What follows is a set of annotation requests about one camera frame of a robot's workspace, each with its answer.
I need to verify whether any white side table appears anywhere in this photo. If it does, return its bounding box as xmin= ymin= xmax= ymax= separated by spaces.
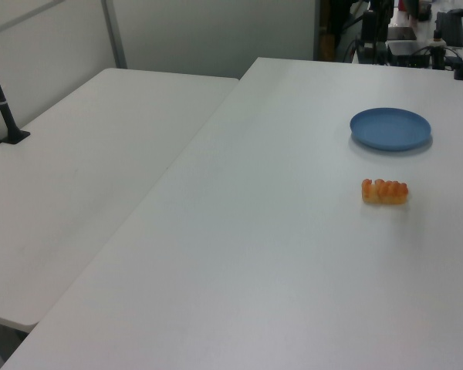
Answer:
xmin=0 ymin=67 xmax=241 ymax=335

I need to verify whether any black tall equipment stand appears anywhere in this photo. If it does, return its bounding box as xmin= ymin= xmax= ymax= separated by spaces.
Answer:
xmin=359 ymin=0 xmax=395 ymax=65

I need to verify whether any black camera pole with base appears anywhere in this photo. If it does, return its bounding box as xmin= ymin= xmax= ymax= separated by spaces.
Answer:
xmin=0 ymin=39 xmax=32 ymax=145

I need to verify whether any small black device with cap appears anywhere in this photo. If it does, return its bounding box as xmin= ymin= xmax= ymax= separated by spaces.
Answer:
xmin=430 ymin=29 xmax=448 ymax=71

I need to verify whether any blue round plate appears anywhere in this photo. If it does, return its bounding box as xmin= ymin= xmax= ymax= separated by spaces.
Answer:
xmin=349 ymin=107 xmax=433 ymax=152

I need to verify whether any grey metal partition rail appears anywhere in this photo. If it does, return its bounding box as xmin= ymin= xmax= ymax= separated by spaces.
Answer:
xmin=0 ymin=0 xmax=103 ymax=40

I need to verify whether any black box computer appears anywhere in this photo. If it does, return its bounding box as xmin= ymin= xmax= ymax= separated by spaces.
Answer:
xmin=386 ymin=39 xmax=431 ymax=68

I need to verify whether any orange toy bread loaf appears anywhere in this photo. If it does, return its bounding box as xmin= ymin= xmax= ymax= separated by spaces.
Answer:
xmin=360 ymin=177 xmax=410 ymax=207

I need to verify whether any dark grey bag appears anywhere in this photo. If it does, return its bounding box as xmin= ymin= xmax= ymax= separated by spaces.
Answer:
xmin=434 ymin=8 xmax=463 ymax=49

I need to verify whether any brown cardboard object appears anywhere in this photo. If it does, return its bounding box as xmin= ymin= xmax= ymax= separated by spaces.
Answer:
xmin=319 ymin=32 xmax=336 ymax=62

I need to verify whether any grey metal partition post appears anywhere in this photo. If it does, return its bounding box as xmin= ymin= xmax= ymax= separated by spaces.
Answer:
xmin=100 ymin=0 xmax=128 ymax=70

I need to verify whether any dark flat laptop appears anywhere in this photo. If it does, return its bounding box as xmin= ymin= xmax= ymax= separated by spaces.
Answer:
xmin=386 ymin=25 xmax=418 ymax=42

